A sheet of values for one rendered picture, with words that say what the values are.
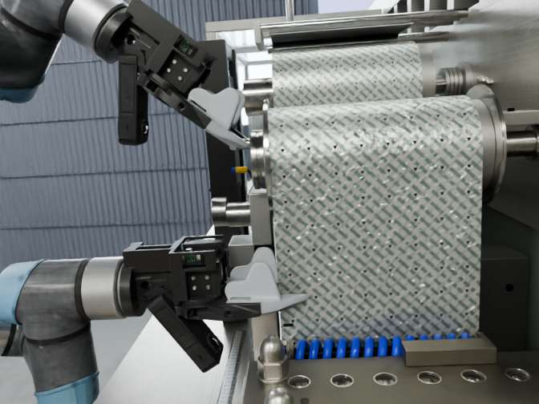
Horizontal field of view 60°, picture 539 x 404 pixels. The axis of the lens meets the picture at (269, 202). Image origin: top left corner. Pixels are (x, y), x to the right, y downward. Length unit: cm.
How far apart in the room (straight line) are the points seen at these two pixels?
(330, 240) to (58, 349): 34
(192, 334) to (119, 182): 354
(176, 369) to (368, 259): 41
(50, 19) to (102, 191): 356
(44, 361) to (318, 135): 42
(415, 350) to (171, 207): 351
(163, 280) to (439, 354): 32
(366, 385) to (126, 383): 43
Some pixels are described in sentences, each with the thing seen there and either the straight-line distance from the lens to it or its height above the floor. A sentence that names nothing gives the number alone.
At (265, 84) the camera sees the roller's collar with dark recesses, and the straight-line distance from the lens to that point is 82.
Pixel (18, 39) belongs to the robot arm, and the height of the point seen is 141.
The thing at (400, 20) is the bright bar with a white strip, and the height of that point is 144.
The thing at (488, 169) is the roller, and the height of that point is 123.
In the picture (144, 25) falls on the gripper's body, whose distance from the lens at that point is 61.
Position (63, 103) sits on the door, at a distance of 424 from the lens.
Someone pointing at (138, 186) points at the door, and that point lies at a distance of 402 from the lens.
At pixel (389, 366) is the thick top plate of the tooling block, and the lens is 55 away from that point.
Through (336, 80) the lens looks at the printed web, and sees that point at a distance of 77.
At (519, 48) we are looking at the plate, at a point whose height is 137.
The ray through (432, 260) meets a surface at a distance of 57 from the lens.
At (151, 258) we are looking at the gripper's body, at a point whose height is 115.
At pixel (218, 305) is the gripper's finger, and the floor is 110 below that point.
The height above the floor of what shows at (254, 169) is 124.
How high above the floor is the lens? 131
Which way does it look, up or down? 11 degrees down
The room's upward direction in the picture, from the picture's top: 4 degrees counter-clockwise
